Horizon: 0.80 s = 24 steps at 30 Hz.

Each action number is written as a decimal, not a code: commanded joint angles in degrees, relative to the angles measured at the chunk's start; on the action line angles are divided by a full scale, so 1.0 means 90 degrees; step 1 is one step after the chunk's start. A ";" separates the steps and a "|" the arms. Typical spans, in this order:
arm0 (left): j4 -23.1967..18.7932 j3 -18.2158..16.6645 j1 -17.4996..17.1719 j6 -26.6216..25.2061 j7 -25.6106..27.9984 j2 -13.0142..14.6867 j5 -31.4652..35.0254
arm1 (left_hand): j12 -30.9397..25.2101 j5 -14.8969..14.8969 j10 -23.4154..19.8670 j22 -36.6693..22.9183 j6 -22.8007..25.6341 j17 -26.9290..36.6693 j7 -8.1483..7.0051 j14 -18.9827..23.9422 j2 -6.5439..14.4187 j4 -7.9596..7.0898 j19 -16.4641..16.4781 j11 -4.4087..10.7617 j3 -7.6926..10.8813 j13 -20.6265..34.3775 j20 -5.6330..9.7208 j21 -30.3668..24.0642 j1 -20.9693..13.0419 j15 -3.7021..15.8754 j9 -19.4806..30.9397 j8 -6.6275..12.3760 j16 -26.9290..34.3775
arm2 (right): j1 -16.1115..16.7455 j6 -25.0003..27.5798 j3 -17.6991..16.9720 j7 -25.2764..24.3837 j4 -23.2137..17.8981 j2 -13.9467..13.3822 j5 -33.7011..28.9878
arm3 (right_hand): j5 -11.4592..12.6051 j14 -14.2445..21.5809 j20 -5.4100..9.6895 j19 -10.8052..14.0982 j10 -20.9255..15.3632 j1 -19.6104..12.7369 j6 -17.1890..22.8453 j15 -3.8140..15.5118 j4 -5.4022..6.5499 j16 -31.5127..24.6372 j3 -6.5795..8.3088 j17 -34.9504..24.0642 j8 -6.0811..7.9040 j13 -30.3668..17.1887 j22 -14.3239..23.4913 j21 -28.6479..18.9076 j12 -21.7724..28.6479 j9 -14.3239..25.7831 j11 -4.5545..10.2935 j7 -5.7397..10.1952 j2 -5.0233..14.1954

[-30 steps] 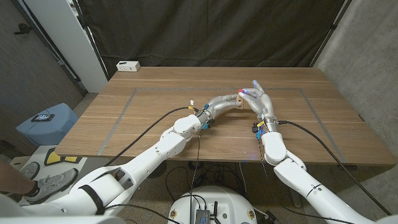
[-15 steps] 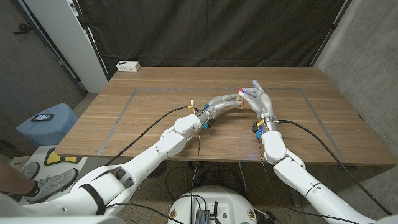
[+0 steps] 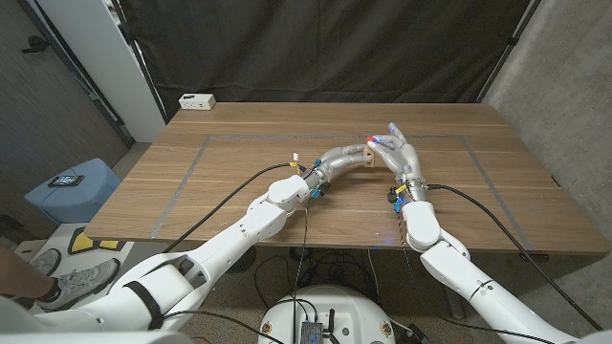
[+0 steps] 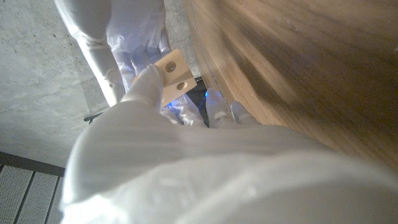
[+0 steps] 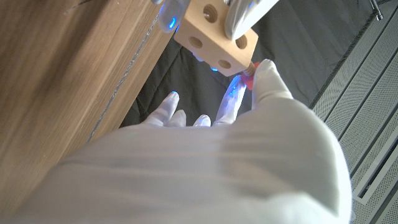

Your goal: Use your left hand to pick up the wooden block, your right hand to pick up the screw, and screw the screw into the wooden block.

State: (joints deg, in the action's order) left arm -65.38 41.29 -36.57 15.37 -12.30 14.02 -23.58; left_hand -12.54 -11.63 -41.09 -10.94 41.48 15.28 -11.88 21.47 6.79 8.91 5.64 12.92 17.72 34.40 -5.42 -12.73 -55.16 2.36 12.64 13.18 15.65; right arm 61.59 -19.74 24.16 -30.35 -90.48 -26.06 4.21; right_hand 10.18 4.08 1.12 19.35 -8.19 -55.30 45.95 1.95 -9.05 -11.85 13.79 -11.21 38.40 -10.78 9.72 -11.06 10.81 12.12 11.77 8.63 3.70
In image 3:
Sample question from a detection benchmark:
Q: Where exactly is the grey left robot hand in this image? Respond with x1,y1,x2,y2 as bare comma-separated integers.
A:
303,144,368,192

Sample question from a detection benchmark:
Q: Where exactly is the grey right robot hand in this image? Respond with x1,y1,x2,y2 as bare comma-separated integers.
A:
366,121,428,204

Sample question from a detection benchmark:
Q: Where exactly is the black backdrop curtain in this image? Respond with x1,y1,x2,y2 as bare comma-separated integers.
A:
112,0,544,120

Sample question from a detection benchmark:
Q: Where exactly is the black round floor fan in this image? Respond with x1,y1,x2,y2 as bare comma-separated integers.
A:
231,246,258,275

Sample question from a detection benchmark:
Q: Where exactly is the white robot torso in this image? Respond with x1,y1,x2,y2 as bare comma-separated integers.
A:
257,285,397,344

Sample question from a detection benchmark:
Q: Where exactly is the white power strip box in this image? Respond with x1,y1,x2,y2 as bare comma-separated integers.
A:
178,93,217,112

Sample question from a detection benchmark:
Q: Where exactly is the black backdrop stand pole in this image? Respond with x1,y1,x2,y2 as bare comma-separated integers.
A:
476,0,544,104
110,0,169,124

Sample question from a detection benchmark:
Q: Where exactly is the grey table leg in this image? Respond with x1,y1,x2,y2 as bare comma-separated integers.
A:
447,290,466,320

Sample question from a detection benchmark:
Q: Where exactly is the small grey finned box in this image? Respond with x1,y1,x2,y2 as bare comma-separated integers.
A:
299,320,325,344

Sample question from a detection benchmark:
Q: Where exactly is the white base with yellow mark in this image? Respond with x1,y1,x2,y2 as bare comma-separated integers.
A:
28,223,140,288

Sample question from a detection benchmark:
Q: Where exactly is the blue stool with phone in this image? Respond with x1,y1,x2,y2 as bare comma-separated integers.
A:
24,158,121,226

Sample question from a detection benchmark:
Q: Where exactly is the black phone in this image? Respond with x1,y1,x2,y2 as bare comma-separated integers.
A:
48,174,86,188

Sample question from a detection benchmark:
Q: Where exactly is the grey sneaker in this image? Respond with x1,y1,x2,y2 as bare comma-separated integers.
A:
28,247,62,277

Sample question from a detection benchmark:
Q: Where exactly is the person's bare leg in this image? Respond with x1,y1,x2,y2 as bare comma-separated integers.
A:
0,247,54,300

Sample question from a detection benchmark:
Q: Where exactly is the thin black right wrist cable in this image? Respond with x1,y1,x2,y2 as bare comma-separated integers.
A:
395,209,558,344

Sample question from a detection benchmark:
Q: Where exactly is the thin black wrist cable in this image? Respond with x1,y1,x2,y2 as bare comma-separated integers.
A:
290,200,311,344
395,209,558,344

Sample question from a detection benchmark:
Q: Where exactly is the thin black left wrist cable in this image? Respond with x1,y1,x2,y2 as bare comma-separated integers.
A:
290,200,311,344

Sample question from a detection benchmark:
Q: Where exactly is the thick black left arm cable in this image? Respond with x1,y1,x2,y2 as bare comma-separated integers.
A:
162,162,305,254

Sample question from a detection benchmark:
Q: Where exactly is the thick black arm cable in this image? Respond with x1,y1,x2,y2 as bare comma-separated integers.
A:
162,162,305,254
425,183,604,333

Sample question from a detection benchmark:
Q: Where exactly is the black floor cable bundle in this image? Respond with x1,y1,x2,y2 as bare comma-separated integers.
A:
252,247,379,312

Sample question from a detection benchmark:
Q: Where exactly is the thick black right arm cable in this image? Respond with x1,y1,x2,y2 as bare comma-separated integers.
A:
425,183,604,333

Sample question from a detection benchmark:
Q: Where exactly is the white wall panel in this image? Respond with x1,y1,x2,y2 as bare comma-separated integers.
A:
35,0,166,143

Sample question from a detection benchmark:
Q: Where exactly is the black door handle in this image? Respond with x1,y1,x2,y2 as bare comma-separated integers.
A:
20,34,51,54

